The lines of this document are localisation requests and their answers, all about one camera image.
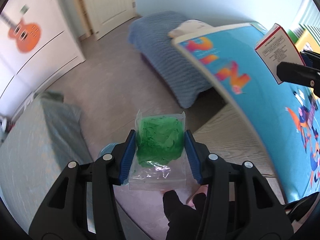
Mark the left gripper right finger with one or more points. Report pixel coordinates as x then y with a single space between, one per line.
240 203

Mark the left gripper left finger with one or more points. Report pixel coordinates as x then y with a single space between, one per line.
81 202

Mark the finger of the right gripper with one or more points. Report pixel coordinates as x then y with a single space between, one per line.
298 74
310 58

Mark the white red paper box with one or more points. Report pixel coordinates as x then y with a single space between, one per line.
276 47

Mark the green slime zip bag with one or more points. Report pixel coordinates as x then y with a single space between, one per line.
159 161

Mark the blue marathon desk mat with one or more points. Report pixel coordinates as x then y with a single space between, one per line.
284 117

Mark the teal bedspread bed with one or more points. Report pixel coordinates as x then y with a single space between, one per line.
45 138

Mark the white pillow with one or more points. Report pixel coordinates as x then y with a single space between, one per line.
188 27

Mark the blue knit blanket bed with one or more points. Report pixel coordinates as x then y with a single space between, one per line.
150 36

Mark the white wardrobe with guitar sticker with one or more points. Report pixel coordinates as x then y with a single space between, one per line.
37 48

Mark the white door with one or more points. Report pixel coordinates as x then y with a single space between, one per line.
106 15

